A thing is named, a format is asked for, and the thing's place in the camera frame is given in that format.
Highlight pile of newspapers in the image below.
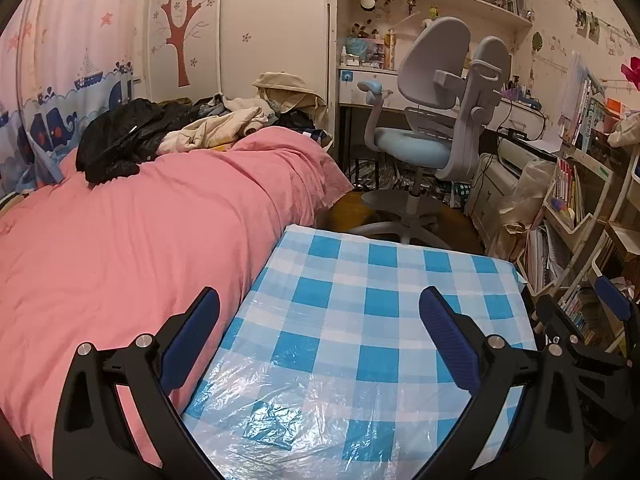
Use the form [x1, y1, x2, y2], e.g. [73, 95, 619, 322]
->
[350, 157, 471, 196]

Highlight black jacket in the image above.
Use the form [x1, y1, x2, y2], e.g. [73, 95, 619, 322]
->
[76, 99, 201, 185]

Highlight upright picture books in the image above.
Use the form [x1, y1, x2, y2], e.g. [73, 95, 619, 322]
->
[557, 52, 621, 153]

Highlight clear plastic bag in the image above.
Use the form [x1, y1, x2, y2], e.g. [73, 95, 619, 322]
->
[492, 160, 558, 261]

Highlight red tree wall sticker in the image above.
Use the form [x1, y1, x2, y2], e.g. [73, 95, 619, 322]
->
[160, 0, 203, 88]

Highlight row of red books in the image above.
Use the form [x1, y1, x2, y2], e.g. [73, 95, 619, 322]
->
[555, 159, 586, 226]

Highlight pink blanket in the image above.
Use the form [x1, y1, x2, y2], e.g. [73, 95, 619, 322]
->
[0, 126, 356, 478]

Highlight blue checkered tablecloth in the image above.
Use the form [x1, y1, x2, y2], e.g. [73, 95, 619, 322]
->
[180, 225, 538, 480]

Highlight whale print curtain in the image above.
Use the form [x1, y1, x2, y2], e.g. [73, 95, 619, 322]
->
[0, 0, 146, 201]

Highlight grey office chair blue seat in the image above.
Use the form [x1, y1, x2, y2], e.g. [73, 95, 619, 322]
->
[347, 16, 513, 251]

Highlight khaki garment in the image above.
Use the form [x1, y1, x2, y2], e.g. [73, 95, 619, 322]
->
[252, 71, 326, 113]

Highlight white printer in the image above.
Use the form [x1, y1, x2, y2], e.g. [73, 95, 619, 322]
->
[497, 137, 561, 176]

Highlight beige cloth bag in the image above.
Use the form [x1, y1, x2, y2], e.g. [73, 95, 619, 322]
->
[607, 112, 640, 148]

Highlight beige crumpled clothes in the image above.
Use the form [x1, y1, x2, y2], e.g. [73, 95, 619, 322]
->
[157, 105, 273, 156]

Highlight dark blue striped garment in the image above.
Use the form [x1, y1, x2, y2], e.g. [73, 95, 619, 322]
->
[277, 110, 333, 148]

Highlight string of hanging photos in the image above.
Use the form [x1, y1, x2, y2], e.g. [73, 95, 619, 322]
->
[525, 0, 640, 56]

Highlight white wall shelf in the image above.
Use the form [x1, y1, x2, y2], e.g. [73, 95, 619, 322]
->
[327, 0, 536, 68]

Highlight white drawer cabinet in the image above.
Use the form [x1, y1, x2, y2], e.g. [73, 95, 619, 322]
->
[465, 155, 526, 233]

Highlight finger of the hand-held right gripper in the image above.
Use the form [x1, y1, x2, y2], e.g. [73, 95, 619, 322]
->
[532, 294, 626, 366]
[594, 275, 640, 356]

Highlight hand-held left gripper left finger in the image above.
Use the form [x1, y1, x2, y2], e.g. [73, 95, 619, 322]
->
[52, 286, 221, 480]

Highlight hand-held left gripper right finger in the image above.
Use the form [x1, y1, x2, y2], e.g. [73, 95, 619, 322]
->
[419, 286, 588, 480]

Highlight stack of colourful books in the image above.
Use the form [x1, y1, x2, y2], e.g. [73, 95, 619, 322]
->
[560, 285, 601, 346]

